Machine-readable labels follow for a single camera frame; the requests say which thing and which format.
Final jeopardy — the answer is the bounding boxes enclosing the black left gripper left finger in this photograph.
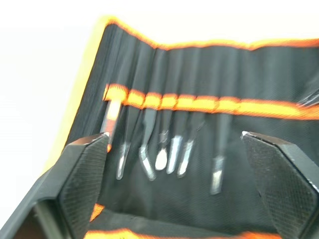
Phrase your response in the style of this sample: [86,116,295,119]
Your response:
[0,132,111,239]

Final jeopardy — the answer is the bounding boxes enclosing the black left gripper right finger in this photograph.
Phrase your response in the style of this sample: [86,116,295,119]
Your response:
[240,130,319,239]

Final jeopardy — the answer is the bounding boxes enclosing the black long blade-tip tweezers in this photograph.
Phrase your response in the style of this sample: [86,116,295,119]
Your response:
[209,112,234,195]

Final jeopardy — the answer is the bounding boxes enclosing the black straight-tip tweezers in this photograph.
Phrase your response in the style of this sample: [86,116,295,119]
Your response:
[115,107,143,180]

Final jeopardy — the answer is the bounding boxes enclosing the black bent-tip tweezers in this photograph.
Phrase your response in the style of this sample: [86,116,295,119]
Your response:
[138,107,158,181]

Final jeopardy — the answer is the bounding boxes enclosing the black angled-tip tweezers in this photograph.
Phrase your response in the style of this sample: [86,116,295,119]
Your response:
[176,110,207,178]

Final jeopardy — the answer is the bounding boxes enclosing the black spade-tip tool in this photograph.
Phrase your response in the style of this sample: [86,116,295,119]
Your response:
[154,109,172,171]

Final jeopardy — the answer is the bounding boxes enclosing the black flat-tip tweezers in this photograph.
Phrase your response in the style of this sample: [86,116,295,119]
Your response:
[165,109,188,175]

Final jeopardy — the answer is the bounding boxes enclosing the black orange-trimmed tool roll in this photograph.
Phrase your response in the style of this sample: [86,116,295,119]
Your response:
[66,21,319,239]

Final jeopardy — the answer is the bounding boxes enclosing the orange-handled silver tool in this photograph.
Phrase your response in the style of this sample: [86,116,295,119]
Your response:
[100,98,122,153]

